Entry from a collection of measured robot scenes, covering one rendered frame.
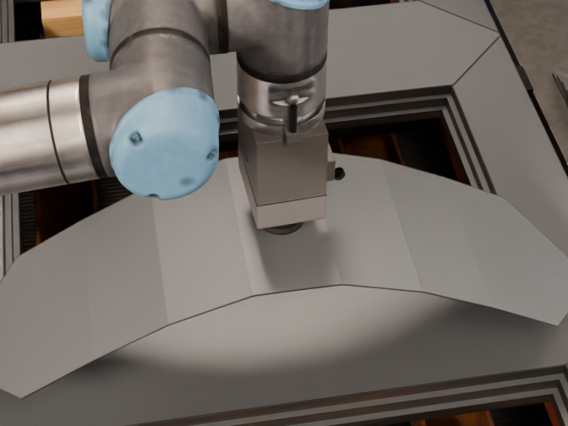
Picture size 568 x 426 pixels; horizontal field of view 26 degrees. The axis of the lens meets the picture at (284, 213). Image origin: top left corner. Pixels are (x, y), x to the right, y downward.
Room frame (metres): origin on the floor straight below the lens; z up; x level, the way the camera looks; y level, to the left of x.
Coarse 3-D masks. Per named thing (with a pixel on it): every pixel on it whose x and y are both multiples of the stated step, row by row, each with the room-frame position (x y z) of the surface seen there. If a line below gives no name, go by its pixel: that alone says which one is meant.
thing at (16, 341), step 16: (16, 272) 0.82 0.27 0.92; (0, 288) 0.81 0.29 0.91; (16, 288) 0.80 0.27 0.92; (0, 304) 0.79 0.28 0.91; (16, 304) 0.78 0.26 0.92; (0, 320) 0.77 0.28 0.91; (16, 320) 0.76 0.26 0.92; (0, 336) 0.75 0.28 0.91; (16, 336) 0.74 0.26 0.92; (0, 352) 0.73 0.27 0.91; (16, 352) 0.72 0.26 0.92; (0, 368) 0.71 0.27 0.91; (16, 368) 0.70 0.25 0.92; (0, 384) 0.69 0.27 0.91; (16, 384) 0.69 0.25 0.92
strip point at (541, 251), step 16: (512, 208) 0.92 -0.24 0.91; (528, 224) 0.90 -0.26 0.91; (528, 240) 0.87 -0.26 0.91; (544, 240) 0.89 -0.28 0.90; (528, 256) 0.85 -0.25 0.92; (544, 256) 0.86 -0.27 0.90; (560, 256) 0.87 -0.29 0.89; (544, 272) 0.83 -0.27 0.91; (560, 272) 0.84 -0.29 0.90; (544, 288) 0.81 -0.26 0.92; (560, 288) 0.82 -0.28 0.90; (560, 304) 0.79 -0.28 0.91; (560, 320) 0.77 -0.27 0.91
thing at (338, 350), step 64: (0, 0) 1.38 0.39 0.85; (448, 128) 1.15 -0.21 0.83; (192, 320) 0.81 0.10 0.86; (256, 320) 0.81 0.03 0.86; (320, 320) 0.81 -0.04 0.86; (384, 320) 0.81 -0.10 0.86; (448, 320) 0.81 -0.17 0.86; (512, 320) 0.81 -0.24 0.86; (64, 384) 0.73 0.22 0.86; (128, 384) 0.73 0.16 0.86; (192, 384) 0.73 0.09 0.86; (256, 384) 0.73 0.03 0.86; (320, 384) 0.73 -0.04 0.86; (384, 384) 0.73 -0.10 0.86; (448, 384) 0.74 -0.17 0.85; (512, 384) 0.74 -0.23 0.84
